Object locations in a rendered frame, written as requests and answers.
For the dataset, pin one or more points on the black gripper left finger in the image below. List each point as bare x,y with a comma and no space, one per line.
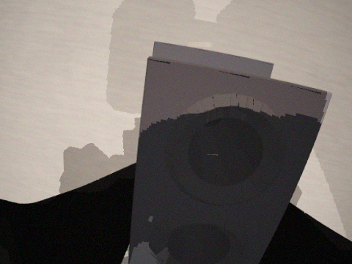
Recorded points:
87,225

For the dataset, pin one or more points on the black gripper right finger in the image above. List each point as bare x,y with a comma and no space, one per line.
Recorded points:
301,239

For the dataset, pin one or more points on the grey plate with holes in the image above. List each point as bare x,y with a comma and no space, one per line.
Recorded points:
216,194

